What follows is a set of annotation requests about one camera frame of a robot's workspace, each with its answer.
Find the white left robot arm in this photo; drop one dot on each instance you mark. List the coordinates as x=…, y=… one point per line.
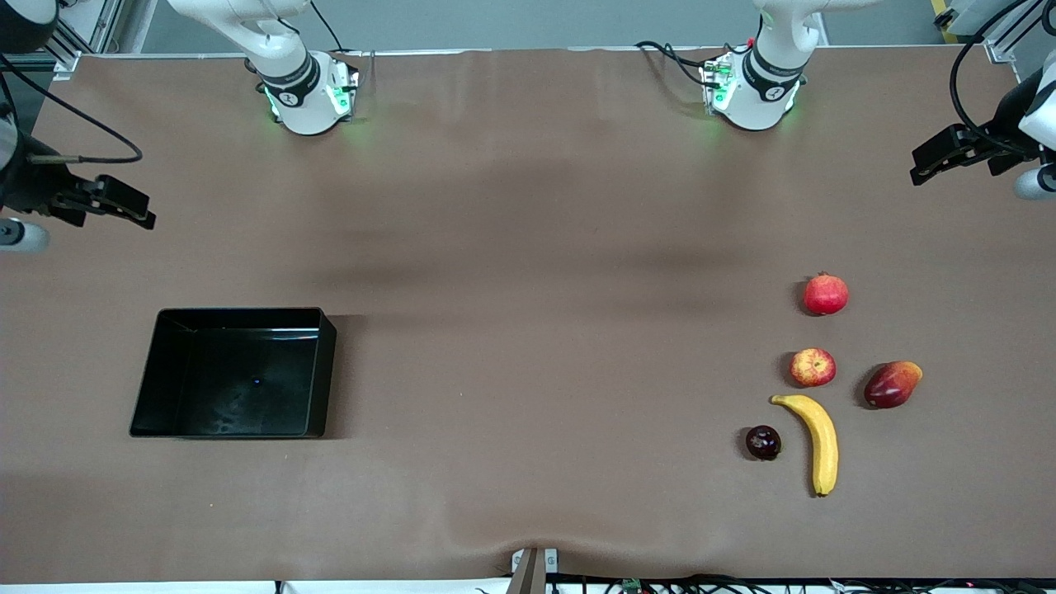
x=763, y=91

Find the yellow banana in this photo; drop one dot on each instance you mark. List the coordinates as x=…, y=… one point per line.
x=822, y=445

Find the red yellow mango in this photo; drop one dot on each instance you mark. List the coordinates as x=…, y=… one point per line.
x=891, y=386

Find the red pomegranate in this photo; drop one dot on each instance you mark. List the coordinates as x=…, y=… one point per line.
x=826, y=295

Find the black plastic box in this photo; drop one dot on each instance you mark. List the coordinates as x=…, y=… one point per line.
x=239, y=388

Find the brown table mat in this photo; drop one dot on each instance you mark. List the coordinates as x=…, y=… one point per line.
x=495, y=330

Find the aluminium frame profile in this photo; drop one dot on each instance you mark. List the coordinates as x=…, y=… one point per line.
x=1002, y=29
x=82, y=33

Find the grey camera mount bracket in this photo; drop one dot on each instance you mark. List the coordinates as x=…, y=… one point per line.
x=528, y=569

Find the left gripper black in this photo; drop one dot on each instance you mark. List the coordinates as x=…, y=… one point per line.
x=1003, y=138

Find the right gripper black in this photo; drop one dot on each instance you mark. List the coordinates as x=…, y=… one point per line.
x=33, y=187

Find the dark purple plum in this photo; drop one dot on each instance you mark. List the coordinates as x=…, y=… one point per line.
x=763, y=443

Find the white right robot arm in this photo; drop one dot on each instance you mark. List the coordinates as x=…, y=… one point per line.
x=301, y=99

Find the red yellow apple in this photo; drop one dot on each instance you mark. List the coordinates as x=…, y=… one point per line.
x=813, y=368

